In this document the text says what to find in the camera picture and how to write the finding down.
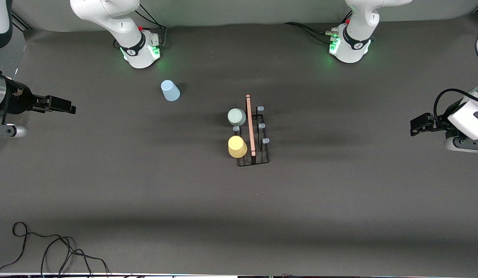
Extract pale green plastic cup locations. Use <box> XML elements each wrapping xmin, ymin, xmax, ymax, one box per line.
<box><xmin>228</xmin><ymin>108</ymin><xmax>247</xmax><ymax>127</ymax></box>

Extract black wire cup holder rack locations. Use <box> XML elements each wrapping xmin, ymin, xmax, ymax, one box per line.
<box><xmin>233</xmin><ymin>94</ymin><xmax>270</xmax><ymax>167</ymax></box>

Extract yellow plastic cup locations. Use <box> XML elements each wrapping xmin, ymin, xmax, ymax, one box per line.
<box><xmin>228</xmin><ymin>135</ymin><xmax>248</xmax><ymax>159</ymax></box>

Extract light blue plastic cup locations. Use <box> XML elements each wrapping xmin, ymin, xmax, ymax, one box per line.
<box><xmin>161</xmin><ymin>80</ymin><xmax>181</xmax><ymax>102</ymax></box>

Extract dark grey table cloth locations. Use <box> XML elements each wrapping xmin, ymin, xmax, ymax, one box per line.
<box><xmin>0</xmin><ymin>15</ymin><xmax>478</xmax><ymax>276</ymax></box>

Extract loose thin black cable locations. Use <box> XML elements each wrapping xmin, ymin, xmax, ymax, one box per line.
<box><xmin>0</xmin><ymin>222</ymin><xmax>111</xmax><ymax>276</ymax></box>

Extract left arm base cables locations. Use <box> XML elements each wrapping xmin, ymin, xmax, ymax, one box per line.
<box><xmin>283</xmin><ymin>22</ymin><xmax>340</xmax><ymax>43</ymax></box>

